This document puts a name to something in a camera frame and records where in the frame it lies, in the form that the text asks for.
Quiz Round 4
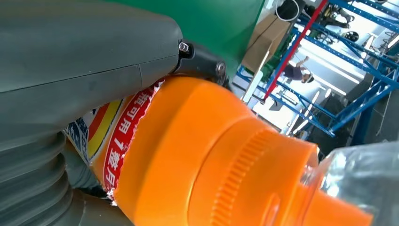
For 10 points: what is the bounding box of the brown cardboard box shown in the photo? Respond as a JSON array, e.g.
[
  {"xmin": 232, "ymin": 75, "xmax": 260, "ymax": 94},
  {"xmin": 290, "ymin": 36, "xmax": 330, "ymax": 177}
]
[{"xmin": 241, "ymin": 14, "xmax": 293, "ymax": 74}]

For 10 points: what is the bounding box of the black case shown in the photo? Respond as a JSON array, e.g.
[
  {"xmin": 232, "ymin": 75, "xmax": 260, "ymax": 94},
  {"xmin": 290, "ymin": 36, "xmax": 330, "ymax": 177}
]
[{"xmin": 276, "ymin": 0, "xmax": 306, "ymax": 23}]

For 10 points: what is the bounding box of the person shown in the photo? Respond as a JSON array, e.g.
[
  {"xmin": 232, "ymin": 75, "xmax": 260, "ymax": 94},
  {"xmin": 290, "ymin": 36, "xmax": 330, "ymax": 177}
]
[{"xmin": 283, "ymin": 56, "xmax": 315, "ymax": 84}]

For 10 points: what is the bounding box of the red pole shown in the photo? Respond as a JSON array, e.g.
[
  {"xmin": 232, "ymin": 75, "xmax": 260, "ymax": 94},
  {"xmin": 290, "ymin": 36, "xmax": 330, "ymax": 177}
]
[{"xmin": 263, "ymin": 0, "xmax": 328, "ymax": 101}]

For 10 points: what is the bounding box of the blue steel frame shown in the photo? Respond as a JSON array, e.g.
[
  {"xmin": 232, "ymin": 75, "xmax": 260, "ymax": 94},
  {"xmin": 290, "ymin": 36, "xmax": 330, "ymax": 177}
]
[{"xmin": 233, "ymin": 0, "xmax": 399, "ymax": 138}]

